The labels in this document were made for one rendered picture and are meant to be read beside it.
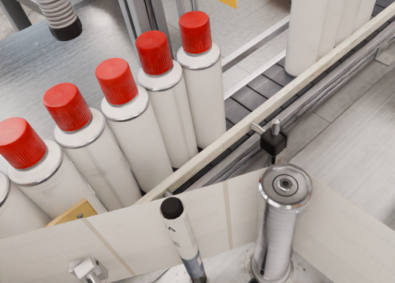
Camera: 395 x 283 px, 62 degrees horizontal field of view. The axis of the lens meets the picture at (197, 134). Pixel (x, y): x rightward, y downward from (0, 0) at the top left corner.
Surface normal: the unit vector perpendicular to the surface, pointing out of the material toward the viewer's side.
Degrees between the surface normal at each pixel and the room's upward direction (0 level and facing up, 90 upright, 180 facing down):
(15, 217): 90
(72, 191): 90
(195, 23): 2
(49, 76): 0
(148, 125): 90
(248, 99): 0
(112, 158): 90
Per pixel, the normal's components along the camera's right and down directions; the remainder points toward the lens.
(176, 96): 0.60, 0.58
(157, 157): 0.78, 0.43
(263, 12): -0.11, -0.62
